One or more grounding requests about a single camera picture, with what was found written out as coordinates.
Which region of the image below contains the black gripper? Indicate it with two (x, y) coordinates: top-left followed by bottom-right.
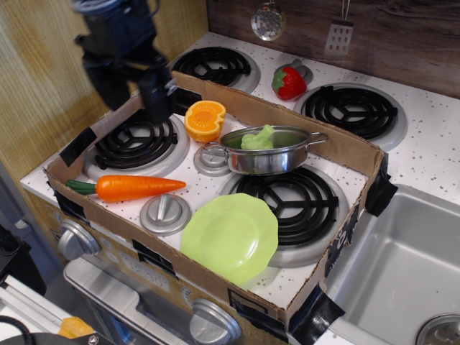
(74, 34), (175, 125)

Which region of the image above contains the green toy broccoli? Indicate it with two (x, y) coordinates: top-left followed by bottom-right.
(241, 124), (275, 150)

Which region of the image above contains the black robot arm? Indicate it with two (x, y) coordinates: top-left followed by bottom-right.
(70, 1), (173, 124)

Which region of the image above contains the small steel pan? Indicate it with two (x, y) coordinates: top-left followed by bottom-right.
(217, 125), (328, 175)

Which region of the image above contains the brown cardboard fence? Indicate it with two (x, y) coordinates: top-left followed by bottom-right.
(45, 72), (397, 344)

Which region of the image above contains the front left black burner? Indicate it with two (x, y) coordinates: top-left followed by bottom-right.
(83, 111), (190, 180)

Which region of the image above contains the black burner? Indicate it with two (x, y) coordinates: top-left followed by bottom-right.
(83, 111), (190, 180)
(170, 47), (261, 93)
(293, 83), (408, 152)
(221, 165), (349, 268)

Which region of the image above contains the halved toy orange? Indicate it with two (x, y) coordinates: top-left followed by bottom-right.
(185, 101), (226, 143)

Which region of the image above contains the back left black burner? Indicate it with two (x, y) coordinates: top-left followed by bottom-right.
(170, 47), (261, 93)

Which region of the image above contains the silver stovetop knob middle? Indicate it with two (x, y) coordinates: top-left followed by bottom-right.
(193, 142), (231, 177)

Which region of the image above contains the silver stovetop knob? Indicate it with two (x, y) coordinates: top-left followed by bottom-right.
(288, 59), (314, 85)
(193, 142), (231, 177)
(139, 193), (191, 236)

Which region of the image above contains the orange toy carrot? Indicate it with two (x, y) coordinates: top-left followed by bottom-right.
(65, 175), (186, 202)

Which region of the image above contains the silver stovetop knob front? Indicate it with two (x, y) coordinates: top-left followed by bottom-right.
(139, 193), (191, 236)

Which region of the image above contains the red toy strawberry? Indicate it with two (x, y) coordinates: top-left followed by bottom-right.
(272, 67), (307, 100)

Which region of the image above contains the hanging steel strainer ladle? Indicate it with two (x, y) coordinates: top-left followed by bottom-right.
(251, 1), (286, 42)

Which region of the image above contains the silver stovetop knob back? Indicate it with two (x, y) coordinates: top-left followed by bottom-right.
(288, 59), (314, 85)

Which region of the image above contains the light green plastic plate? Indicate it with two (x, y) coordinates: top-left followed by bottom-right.
(180, 193), (278, 285)

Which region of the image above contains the silver oven knob left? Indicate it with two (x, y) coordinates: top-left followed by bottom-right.
(57, 218), (101, 261)

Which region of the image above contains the silver oven knob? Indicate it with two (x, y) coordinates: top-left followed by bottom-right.
(189, 298), (242, 345)
(57, 218), (101, 261)

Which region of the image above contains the front right black burner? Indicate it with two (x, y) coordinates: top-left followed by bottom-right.
(221, 165), (349, 268)

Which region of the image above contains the hanging steel slotted spatula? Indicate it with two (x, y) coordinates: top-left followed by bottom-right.
(323, 0), (354, 58)

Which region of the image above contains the black device bottom left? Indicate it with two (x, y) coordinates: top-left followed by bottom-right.
(1, 226), (47, 296)

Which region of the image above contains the back right black burner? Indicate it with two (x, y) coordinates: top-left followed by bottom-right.
(293, 83), (408, 152)

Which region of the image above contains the silver oven knob right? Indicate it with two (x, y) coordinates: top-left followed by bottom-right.
(189, 298), (242, 345)

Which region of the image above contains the orange yellow object bottom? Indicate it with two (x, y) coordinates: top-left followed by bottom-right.
(57, 316), (94, 339)

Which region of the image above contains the grey toy sink basin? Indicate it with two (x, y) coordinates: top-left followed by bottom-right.
(325, 185), (459, 344)

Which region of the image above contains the silver sink drain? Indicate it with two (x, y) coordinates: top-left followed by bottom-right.
(415, 313), (459, 345)

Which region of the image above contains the silver oven door handle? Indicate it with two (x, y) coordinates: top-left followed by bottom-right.
(64, 259), (191, 344)

